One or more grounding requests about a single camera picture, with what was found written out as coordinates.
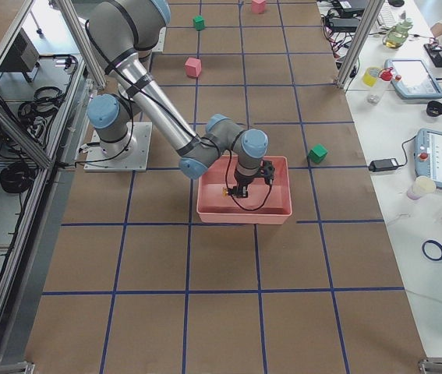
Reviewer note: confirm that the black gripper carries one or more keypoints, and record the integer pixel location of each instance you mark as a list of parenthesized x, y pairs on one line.
[(243, 181)]

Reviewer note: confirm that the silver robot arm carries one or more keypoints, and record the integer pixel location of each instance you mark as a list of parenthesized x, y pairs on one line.
[(121, 35)]

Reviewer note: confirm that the green foam cube near tray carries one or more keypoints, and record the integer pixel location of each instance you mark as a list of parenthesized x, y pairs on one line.
[(317, 153)]

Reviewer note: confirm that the pink foam cube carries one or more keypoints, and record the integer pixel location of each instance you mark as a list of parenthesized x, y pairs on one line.
[(258, 6), (193, 67)]

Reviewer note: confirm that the black power adapter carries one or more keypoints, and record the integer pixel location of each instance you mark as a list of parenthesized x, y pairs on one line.
[(386, 164)]

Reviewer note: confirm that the yellow tape roll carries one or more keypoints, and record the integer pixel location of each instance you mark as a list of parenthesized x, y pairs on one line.
[(370, 76)]

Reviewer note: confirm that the pink foam cube far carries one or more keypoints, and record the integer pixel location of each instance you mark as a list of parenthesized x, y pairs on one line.
[(258, 6)]

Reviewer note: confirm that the teach pendant far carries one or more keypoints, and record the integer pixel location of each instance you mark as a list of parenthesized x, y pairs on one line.
[(412, 80)]

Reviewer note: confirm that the blue tape roll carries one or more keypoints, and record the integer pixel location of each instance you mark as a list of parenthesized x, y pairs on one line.
[(432, 250)]

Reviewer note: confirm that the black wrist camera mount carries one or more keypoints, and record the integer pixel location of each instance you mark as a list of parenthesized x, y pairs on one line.
[(267, 171)]

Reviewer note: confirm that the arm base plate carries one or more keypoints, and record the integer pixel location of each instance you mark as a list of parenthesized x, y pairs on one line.
[(129, 154)]

